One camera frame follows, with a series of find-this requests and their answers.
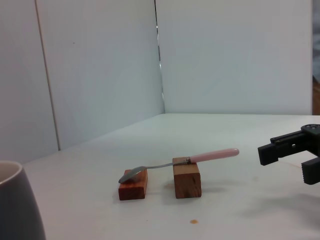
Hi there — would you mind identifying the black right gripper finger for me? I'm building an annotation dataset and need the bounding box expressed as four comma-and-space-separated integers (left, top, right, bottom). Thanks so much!
301, 157, 320, 186
257, 123, 320, 167

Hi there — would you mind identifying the pink handled metal spoon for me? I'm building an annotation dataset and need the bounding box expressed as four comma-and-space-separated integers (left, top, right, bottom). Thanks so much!
118, 147, 240, 184

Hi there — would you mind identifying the grey ceramic mug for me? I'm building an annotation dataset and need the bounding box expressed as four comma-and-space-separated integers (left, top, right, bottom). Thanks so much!
0, 161, 47, 240

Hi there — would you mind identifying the light brown arched wooden block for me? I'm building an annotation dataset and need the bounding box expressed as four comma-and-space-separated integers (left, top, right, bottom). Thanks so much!
172, 156, 202, 200

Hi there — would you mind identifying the flat reddish wooden block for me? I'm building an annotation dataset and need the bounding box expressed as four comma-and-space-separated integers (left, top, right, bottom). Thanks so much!
118, 169, 149, 201

